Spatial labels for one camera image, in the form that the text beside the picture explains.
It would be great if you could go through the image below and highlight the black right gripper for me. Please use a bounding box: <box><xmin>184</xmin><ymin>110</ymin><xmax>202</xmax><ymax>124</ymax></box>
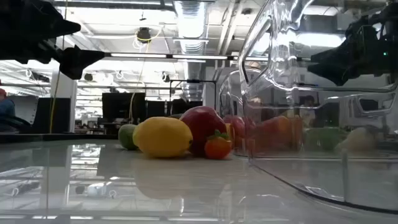
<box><xmin>307</xmin><ymin>1</ymin><xmax>398</xmax><ymax>87</ymax></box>

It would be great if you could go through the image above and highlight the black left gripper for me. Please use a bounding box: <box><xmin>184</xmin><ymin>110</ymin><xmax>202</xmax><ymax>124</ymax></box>
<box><xmin>0</xmin><ymin>0</ymin><xmax>106</xmax><ymax>80</ymax></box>

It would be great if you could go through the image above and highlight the white column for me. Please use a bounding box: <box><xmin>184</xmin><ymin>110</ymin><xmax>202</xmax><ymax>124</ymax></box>
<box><xmin>51</xmin><ymin>70</ymin><xmax>78</xmax><ymax>134</ymax></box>

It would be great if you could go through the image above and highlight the orange bell pepper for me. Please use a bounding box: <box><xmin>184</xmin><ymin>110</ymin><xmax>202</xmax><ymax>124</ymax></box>
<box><xmin>224</xmin><ymin>123</ymin><xmax>236</xmax><ymax>149</ymax></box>

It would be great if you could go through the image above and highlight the black monitor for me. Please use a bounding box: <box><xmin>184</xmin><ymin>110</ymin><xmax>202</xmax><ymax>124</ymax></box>
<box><xmin>101</xmin><ymin>92</ymin><xmax>146</xmax><ymax>124</ymax></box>

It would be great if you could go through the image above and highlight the black aluminium table frame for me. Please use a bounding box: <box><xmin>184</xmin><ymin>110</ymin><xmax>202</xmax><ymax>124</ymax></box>
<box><xmin>0</xmin><ymin>133</ymin><xmax>119</xmax><ymax>144</ymax></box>

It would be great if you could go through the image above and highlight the black office chair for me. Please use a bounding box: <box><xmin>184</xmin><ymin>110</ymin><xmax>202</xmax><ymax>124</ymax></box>
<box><xmin>0</xmin><ymin>115</ymin><xmax>32</xmax><ymax>134</ymax></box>

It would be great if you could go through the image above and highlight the yellow lemon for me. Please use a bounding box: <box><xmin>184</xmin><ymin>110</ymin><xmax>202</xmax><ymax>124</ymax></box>
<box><xmin>132</xmin><ymin>116</ymin><xmax>194</xmax><ymax>158</ymax></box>

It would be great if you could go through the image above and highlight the green lime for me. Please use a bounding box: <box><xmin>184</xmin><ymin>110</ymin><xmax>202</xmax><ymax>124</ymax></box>
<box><xmin>118</xmin><ymin>123</ymin><xmax>139</xmax><ymax>151</ymax></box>

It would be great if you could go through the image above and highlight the red pepper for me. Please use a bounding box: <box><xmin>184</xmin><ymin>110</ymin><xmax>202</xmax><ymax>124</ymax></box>
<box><xmin>223</xmin><ymin>114</ymin><xmax>257</xmax><ymax>147</ymax></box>

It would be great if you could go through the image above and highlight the orange-red bell pepper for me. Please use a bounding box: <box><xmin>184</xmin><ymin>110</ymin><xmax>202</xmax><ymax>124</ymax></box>
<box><xmin>254</xmin><ymin>115</ymin><xmax>304</xmax><ymax>150</ymax></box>

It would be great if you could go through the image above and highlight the yellow hanging cable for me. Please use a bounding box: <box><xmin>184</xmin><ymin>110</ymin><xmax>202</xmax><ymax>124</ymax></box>
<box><xmin>49</xmin><ymin>0</ymin><xmax>68</xmax><ymax>134</ymax></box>
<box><xmin>128</xmin><ymin>26</ymin><xmax>164</xmax><ymax>124</ymax></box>

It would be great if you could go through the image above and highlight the person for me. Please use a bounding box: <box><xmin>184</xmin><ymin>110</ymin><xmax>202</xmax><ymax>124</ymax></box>
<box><xmin>0</xmin><ymin>88</ymin><xmax>16</xmax><ymax>131</ymax></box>
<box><xmin>298</xmin><ymin>95</ymin><xmax>318</xmax><ymax>128</ymax></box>

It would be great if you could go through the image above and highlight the black partition panel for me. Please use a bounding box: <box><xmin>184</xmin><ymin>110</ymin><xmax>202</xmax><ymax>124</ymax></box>
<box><xmin>32</xmin><ymin>97</ymin><xmax>72</xmax><ymax>134</ymax></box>

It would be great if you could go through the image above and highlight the black round ceiling device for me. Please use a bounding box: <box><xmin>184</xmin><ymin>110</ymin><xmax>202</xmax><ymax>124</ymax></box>
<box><xmin>136</xmin><ymin>27</ymin><xmax>152</xmax><ymax>44</ymax></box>

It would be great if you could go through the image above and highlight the green cucumber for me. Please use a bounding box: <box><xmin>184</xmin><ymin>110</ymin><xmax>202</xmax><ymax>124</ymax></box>
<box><xmin>306</xmin><ymin>126</ymin><xmax>343</xmax><ymax>152</ymax></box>

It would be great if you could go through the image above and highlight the clear plastic basket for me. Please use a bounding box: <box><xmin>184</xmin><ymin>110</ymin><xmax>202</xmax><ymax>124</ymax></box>
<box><xmin>238</xmin><ymin>0</ymin><xmax>398</xmax><ymax>215</ymax></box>
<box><xmin>217</xmin><ymin>67</ymin><xmax>398</xmax><ymax>158</ymax></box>

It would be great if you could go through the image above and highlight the silver ventilation duct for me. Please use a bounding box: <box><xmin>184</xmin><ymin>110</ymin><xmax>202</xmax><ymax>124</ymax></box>
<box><xmin>172</xmin><ymin>0</ymin><xmax>218</xmax><ymax>102</ymax></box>

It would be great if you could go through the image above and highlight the black ceiling light rail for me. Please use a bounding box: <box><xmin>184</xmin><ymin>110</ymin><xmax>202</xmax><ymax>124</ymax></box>
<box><xmin>104</xmin><ymin>52</ymin><xmax>239</xmax><ymax>60</ymax></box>

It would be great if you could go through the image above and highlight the small red tomato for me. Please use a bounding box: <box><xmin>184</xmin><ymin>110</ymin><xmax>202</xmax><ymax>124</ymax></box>
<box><xmin>204</xmin><ymin>129</ymin><xmax>233</xmax><ymax>161</ymax></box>

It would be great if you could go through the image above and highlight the white garlic bulb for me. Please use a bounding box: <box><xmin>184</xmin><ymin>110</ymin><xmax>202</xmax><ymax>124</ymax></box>
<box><xmin>337</xmin><ymin>126</ymin><xmax>379</xmax><ymax>153</ymax></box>

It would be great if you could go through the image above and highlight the red apple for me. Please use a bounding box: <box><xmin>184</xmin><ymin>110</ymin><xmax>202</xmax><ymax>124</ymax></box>
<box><xmin>179</xmin><ymin>105</ymin><xmax>228</xmax><ymax>157</ymax></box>

